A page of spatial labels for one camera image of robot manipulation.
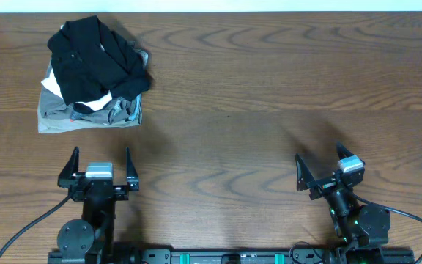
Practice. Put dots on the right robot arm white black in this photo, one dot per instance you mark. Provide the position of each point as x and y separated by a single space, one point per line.
364 228

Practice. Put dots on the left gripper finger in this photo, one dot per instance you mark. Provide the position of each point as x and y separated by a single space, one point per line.
71 166
131 173

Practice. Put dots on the grey folded garment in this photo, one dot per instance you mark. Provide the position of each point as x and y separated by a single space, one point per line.
56 117

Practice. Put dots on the white folded garment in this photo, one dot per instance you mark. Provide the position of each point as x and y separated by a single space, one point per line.
57 88

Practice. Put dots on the black t-shirt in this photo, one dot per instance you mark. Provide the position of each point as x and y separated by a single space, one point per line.
134 79

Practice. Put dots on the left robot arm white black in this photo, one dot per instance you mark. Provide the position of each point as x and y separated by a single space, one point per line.
90 239

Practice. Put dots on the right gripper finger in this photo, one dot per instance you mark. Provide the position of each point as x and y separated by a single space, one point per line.
342 151
304 177

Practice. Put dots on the black folded garment in pile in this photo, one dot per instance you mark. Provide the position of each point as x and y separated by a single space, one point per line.
81 108

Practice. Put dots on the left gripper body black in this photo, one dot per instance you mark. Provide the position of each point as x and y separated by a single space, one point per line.
120 195

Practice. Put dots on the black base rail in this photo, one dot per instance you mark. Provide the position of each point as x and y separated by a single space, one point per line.
295 255

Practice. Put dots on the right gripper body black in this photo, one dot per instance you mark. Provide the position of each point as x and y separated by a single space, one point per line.
324 188

